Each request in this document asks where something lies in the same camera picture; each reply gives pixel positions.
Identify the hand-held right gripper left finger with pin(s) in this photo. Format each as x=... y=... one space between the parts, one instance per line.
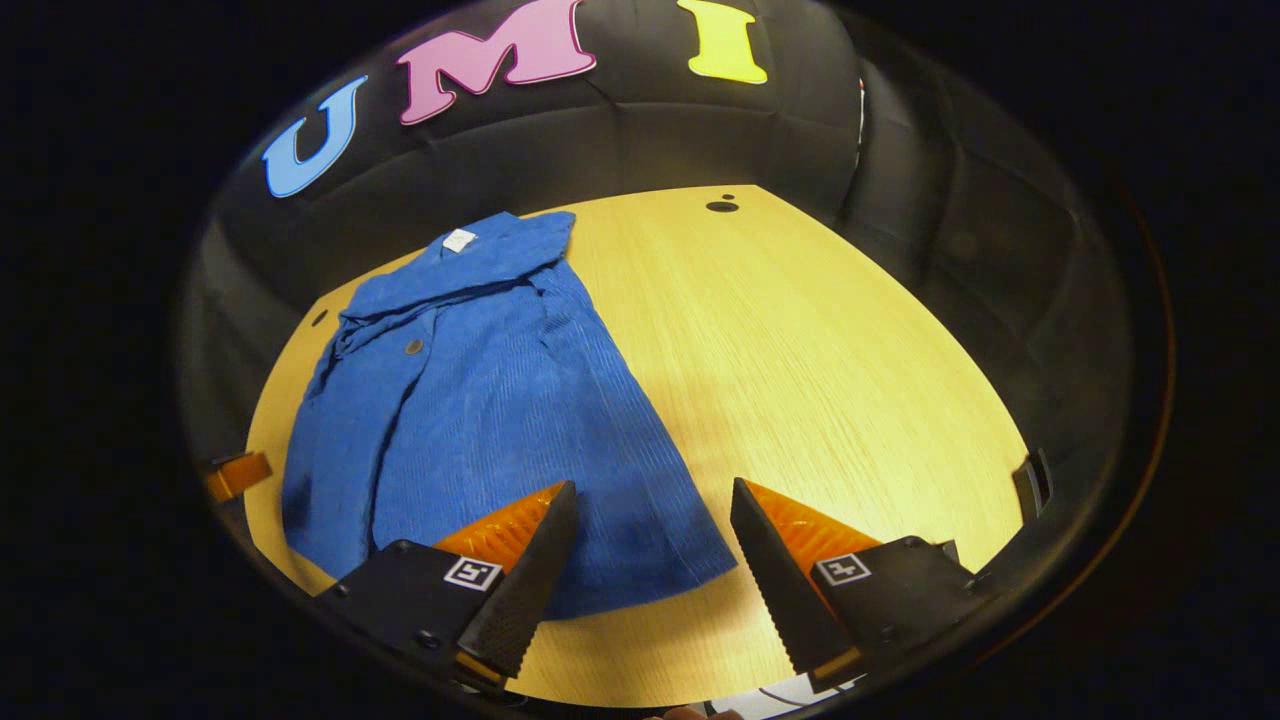
x=525 y=600

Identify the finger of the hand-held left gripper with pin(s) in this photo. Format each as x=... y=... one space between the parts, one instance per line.
x=238 y=477

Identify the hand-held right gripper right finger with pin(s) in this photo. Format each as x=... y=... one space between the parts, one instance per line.
x=780 y=600

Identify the blue jacket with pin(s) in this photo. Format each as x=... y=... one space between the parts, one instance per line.
x=480 y=420

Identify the white sheet with dark lines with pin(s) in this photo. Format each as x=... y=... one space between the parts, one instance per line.
x=790 y=697

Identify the black curved object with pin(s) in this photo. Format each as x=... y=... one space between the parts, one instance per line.
x=1030 y=490

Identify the black backdrop cloth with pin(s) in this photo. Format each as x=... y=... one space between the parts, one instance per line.
x=650 y=140

